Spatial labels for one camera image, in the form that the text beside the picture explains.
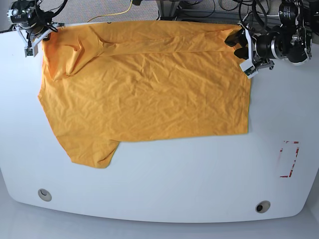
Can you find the left table grommet hole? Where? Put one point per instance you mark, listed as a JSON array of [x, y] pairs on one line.
[[44, 195]]

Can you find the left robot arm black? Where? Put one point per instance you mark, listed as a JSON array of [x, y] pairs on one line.
[[291, 40]]

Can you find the table grommet hole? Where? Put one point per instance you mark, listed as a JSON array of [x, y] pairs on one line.
[[44, 195], [262, 207]]

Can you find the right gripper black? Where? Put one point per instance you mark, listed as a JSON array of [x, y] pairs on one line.
[[34, 28]]

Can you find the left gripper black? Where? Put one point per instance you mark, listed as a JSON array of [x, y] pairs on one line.
[[263, 45]]

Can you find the right table grommet hole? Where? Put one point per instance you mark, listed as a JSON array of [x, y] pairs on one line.
[[262, 207]]

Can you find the aluminium frame rail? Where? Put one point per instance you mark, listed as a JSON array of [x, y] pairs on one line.
[[208, 11]]

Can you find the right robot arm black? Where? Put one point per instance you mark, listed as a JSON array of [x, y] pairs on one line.
[[27, 15]]

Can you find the red tape rectangle marking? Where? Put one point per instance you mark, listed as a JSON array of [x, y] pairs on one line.
[[287, 158]]

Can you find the orange t-shirt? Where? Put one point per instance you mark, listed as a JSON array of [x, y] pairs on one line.
[[107, 83]]

